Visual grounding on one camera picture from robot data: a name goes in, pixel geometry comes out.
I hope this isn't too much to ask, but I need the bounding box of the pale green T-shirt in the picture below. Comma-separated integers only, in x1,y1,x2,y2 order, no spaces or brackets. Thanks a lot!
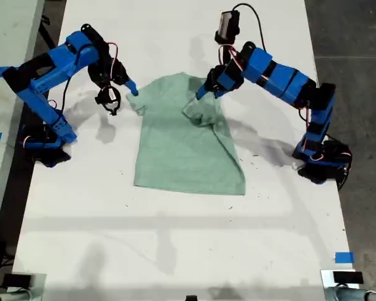
125,71,247,196

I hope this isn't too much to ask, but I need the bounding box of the black stand leg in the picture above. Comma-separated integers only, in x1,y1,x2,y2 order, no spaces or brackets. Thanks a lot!
39,15,59,57

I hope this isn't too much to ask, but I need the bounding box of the pale grey side table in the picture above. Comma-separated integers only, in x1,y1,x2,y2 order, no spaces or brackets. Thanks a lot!
0,0,46,248

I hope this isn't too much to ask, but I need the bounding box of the square blue tape piece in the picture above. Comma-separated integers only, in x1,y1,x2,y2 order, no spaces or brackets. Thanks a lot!
335,251,355,264

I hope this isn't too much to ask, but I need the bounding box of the grey metal plate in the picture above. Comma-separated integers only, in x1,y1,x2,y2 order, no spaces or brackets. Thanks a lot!
31,272,47,301

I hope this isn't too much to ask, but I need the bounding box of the white metal plate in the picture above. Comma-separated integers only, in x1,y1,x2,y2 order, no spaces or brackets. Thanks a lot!
320,268,364,288

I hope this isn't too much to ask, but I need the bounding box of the black box on grey plate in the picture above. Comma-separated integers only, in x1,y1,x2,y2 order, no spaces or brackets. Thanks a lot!
3,273,34,288

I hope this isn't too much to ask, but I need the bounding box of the black box on white plate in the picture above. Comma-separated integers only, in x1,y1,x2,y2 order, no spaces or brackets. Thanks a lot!
333,271,363,285

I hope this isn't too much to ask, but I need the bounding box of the pale grey tube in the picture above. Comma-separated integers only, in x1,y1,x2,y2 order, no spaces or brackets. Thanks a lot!
325,287,376,301
0,290,35,301

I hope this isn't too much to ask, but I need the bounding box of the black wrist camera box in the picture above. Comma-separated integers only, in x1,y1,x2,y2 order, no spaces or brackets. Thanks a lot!
94,86,122,117
214,10,241,43

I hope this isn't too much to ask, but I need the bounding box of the black camera cable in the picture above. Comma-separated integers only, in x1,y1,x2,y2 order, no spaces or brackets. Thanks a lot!
232,3,267,51
61,43,97,114

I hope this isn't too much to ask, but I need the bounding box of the black base cable loop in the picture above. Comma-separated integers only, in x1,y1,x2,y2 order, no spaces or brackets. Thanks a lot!
327,133,354,192

